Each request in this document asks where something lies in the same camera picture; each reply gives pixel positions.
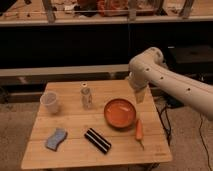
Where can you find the white arm end tip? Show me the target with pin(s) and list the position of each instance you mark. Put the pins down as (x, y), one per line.
(140, 94)

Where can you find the clear plastic bottle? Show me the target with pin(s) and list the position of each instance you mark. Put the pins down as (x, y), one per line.
(86, 96)

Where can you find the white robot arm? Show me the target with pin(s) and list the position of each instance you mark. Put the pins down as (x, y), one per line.
(147, 67)

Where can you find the orange bowl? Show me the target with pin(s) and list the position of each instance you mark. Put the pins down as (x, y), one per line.
(119, 113)

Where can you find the orange carrot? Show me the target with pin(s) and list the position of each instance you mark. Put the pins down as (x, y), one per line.
(139, 133)

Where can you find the black white striped block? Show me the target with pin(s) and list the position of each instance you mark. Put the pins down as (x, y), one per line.
(97, 140)

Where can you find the wooden table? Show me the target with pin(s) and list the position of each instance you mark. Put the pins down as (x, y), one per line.
(76, 137)

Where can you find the clear plastic cup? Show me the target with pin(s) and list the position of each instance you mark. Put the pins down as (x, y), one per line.
(49, 100)

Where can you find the blue sponge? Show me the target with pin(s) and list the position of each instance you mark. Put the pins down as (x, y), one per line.
(56, 139)

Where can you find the long background workbench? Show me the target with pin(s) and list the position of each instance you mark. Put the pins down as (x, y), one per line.
(92, 12)

